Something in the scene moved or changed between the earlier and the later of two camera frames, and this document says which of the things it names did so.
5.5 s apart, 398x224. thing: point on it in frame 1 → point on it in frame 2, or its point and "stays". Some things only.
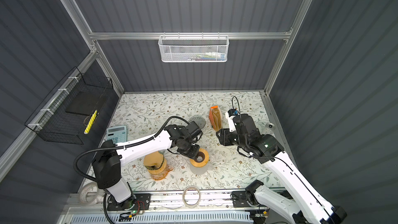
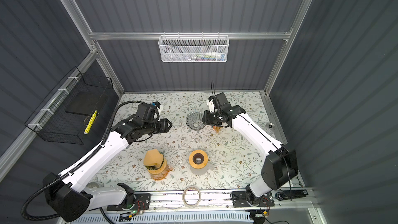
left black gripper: x=191 y=151 → x=165 y=124
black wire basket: x=68 y=115 stays
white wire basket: x=190 y=49 stays
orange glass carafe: x=161 y=176 stays
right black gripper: x=226 y=136 → x=210 y=120
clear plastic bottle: x=270 y=126 stays
